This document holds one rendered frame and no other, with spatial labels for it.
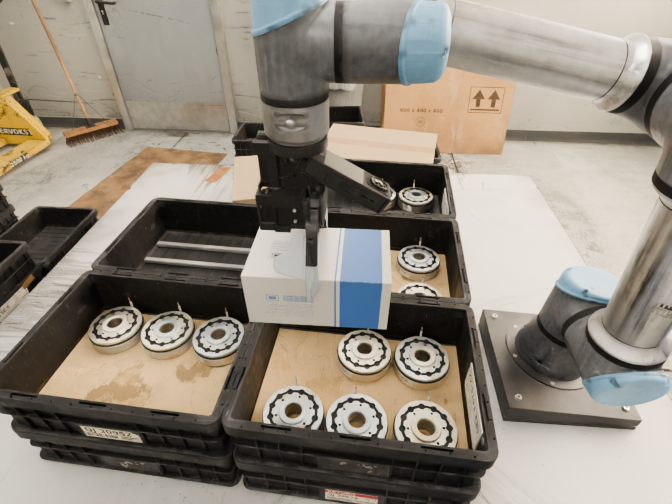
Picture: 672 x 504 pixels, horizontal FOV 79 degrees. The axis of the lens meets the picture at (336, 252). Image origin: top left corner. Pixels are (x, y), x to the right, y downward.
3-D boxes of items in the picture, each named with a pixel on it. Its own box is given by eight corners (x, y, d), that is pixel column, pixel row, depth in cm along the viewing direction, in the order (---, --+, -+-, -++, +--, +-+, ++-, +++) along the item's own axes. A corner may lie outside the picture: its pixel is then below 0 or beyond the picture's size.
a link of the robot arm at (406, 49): (441, -14, 44) (339, -13, 44) (459, 6, 35) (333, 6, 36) (431, 64, 49) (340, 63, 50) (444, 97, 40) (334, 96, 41)
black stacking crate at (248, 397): (460, 345, 86) (471, 307, 79) (480, 498, 63) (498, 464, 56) (276, 326, 90) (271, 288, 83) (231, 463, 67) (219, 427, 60)
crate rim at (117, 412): (271, 294, 84) (270, 285, 82) (219, 434, 61) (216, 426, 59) (90, 277, 88) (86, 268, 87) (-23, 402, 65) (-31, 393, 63)
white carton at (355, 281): (384, 274, 68) (389, 230, 62) (386, 329, 59) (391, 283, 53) (266, 268, 69) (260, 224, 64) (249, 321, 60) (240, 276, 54)
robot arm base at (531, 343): (570, 328, 98) (588, 299, 91) (597, 384, 86) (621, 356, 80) (507, 323, 98) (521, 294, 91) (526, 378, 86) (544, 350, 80)
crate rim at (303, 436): (470, 313, 80) (473, 304, 78) (497, 471, 57) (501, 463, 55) (271, 294, 84) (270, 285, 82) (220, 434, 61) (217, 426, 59)
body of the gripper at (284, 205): (272, 204, 58) (261, 122, 51) (331, 206, 58) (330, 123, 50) (260, 236, 53) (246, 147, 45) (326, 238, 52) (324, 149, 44)
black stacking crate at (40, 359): (274, 326, 90) (269, 288, 83) (229, 463, 67) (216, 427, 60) (106, 308, 94) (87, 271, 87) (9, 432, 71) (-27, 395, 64)
